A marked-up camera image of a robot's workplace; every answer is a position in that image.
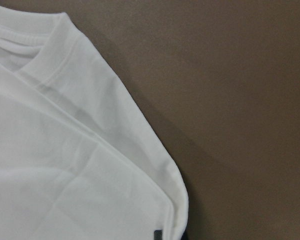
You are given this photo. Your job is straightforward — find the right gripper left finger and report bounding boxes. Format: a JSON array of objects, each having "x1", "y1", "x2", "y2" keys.
[{"x1": 153, "y1": 230, "x2": 163, "y2": 240}]

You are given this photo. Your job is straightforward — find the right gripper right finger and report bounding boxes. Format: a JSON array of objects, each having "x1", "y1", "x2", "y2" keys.
[{"x1": 180, "y1": 231, "x2": 189, "y2": 240}]

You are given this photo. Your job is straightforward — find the white long-sleeve printed shirt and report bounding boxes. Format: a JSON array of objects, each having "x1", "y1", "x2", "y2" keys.
[{"x1": 0, "y1": 6, "x2": 189, "y2": 240}]

